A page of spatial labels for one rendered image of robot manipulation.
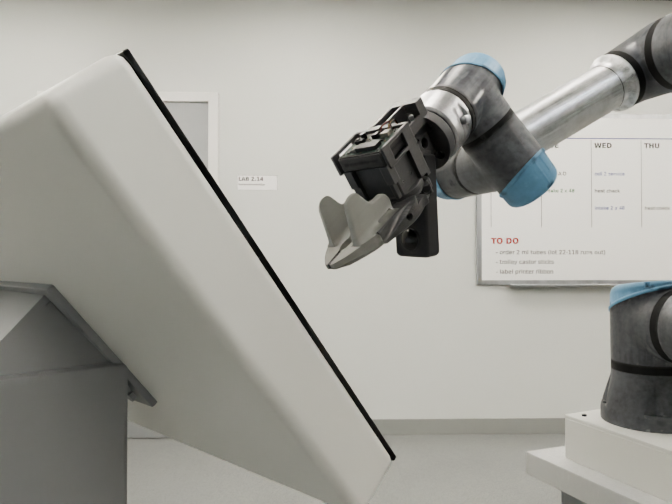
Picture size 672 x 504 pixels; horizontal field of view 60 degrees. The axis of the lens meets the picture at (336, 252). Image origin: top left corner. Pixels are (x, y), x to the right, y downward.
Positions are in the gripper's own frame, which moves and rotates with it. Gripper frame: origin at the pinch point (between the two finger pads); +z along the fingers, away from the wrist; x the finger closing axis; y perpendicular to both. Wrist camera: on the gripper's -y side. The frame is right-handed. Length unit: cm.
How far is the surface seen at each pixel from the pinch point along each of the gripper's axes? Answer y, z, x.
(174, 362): 8.3, 19.8, 4.8
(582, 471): -61, -21, 1
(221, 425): 1.6, 19.8, 3.9
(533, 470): -65, -21, -8
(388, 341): -198, -158, -197
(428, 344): -211, -171, -180
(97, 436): 3.9, 24.8, -4.5
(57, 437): 6.2, 26.7, -4.5
